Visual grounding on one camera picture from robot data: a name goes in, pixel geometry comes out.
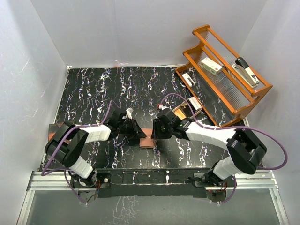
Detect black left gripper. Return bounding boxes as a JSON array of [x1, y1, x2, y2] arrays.
[[118, 117, 146, 140]]

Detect white staples box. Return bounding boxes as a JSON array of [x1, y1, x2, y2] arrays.
[[200, 57, 223, 76]]

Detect white card stack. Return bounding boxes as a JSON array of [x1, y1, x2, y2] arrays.
[[188, 97, 203, 112]]

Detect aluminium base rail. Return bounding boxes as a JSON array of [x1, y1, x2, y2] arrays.
[[17, 170, 290, 225]]

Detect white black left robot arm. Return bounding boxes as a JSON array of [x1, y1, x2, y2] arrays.
[[45, 108, 147, 187]]

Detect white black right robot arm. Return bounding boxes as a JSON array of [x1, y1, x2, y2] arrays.
[[151, 108, 267, 186]]

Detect pink leather card holder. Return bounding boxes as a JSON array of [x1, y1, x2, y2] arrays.
[[139, 128, 155, 149]]

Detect small white stapler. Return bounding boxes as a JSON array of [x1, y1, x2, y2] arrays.
[[182, 73, 195, 87]]

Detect beige card tray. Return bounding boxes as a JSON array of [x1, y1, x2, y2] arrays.
[[173, 99, 203, 120]]

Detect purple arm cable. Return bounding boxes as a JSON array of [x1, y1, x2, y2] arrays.
[[41, 100, 120, 204], [158, 93, 289, 203]]

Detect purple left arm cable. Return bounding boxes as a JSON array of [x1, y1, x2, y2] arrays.
[[41, 100, 120, 204]]

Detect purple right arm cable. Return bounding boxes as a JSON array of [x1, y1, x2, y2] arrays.
[[158, 93, 289, 203]]

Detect black beige stapler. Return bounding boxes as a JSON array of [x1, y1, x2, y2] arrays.
[[232, 57, 260, 87]]

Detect orange wooden shelf rack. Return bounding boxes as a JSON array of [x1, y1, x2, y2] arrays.
[[175, 25, 272, 127]]

